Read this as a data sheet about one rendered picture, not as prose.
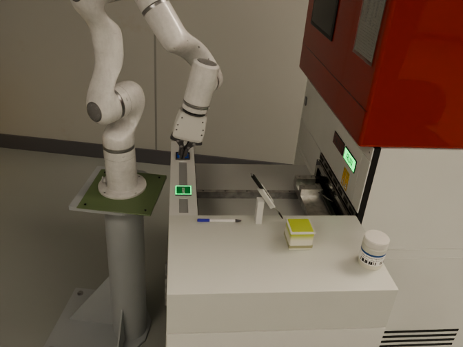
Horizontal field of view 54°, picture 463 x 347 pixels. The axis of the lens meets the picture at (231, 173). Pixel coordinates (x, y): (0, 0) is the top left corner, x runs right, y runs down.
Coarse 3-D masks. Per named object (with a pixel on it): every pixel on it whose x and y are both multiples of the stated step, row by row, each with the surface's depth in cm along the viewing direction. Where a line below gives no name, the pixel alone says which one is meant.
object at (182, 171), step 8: (176, 144) 192; (184, 144) 193; (192, 152) 187; (176, 160) 180; (184, 160) 180; (192, 160) 180; (176, 168) 174; (184, 168) 176; (192, 168) 175; (176, 176) 169; (184, 176) 170; (192, 176) 170; (176, 184) 164; (184, 184) 166; (192, 184) 165; (176, 192) 162; (192, 192) 160; (176, 200) 155; (184, 200) 156; (192, 200) 156; (176, 208) 151; (184, 208) 152; (192, 208) 152
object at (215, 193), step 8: (200, 192) 182; (208, 192) 182; (216, 192) 182; (224, 192) 183; (232, 192) 183; (240, 192) 184; (248, 192) 184; (256, 192) 184; (272, 192) 185; (280, 192) 186; (288, 192) 186
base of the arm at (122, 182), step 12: (108, 156) 171; (120, 156) 171; (132, 156) 175; (108, 168) 175; (120, 168) 173; (132, 168) 177; (108, 180) 178; (120, 180) 176; (132, 180) 179; (144, 180) 187; (108, 192) 179; (120, 192) 179; (132, 192) 180
